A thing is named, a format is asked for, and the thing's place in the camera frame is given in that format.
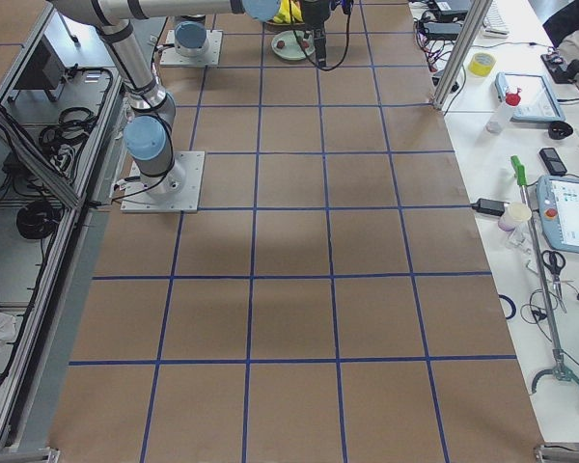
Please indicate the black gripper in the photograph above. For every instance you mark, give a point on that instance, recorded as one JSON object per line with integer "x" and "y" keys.
{"x": 315, "y": 13}

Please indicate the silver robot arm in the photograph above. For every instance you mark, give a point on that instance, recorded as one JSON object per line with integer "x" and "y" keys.
{"x": 149, "y": 136}
{"x": 191, "y": 31}

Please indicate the light green plate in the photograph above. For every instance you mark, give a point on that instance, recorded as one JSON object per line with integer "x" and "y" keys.
{"x": 293, "y": 50}

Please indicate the top yellow banana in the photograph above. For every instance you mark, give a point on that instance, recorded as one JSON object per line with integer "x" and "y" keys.
{"x": 289, "y": 12}

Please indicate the yellow tape roll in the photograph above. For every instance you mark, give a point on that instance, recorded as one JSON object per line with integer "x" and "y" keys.
{"x": 481, "y": 64}

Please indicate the clear squeeze bottle red cap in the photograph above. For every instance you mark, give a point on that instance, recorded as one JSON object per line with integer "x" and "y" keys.
{"x": 503, "y": 114}

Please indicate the teach pendant tablet far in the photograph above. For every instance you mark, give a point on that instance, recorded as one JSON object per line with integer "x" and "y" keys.
{"x": 538, "y": 102}

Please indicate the teach pendant tablet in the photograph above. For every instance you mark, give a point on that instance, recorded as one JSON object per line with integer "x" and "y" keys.
{"x": 558, "y": 204}
{"x": 538, "y": 102}

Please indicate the black power adapter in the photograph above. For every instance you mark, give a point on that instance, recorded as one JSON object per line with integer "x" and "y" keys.
{"x": 489, "y": 207}

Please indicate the paper cup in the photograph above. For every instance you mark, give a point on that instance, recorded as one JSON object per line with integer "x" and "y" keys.
{"x": 514, "y": 215}

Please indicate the black remote device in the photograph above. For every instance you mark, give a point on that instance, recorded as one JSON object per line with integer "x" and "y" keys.
{"x": 552, "y": 162}

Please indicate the teach pendant tablet near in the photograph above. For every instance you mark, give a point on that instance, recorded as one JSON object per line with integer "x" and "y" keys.
{"x": 558, "y": 204}

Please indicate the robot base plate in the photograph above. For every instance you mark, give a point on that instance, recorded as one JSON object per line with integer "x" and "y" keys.
{"x": 176, "y": 55}

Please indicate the aluminium frame post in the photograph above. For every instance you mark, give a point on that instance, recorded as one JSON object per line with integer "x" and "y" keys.
{"x": 471, "y": 26}

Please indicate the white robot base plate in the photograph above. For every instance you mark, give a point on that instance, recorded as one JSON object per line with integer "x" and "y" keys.
{"x": 179, "y": 191}

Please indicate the black handled scissors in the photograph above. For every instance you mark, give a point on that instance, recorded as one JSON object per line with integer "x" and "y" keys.
{"x": 555, "y": 262}

